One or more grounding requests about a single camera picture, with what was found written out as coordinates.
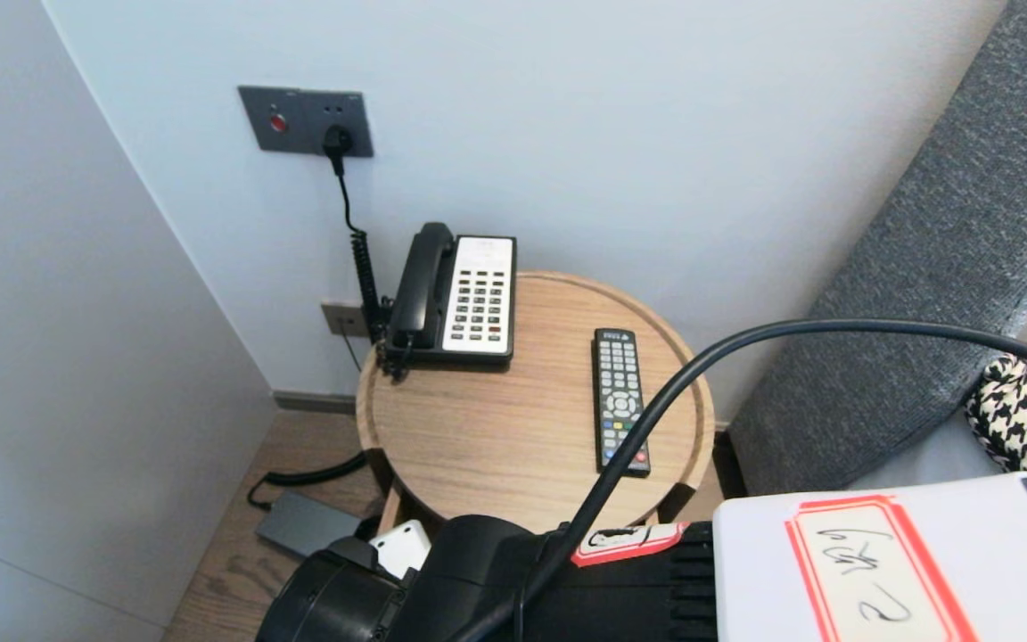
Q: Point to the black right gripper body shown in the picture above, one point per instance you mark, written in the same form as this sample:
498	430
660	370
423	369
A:
335	602

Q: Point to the round wooden side table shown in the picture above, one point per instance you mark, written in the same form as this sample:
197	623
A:
522	410
391	510

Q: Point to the black TV remote control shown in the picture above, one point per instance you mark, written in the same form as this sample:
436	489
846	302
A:
616	374

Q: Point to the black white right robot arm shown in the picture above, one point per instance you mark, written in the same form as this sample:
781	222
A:
620	597

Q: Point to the grey power adapter box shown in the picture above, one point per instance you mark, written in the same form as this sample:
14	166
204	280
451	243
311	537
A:
304	522

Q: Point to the thin grey phone line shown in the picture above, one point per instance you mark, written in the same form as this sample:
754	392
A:
350	350

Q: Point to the small red bordered sticker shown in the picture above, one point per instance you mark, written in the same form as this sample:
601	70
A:
629	542

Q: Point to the black telephone handset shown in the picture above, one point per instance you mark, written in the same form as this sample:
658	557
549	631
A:
420	285

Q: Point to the black white desk telephone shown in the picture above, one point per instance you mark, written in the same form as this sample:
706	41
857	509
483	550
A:
478	294

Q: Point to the large red bordered handwritten label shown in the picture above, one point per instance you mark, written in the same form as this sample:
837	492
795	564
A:
870	571

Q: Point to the grey fabric headboard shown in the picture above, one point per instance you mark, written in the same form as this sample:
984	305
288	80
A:
950	223

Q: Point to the small grey wall outlet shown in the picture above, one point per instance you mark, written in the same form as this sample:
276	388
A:
340	321

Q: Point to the grey wall socket panel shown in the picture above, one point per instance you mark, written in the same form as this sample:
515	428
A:
299	116

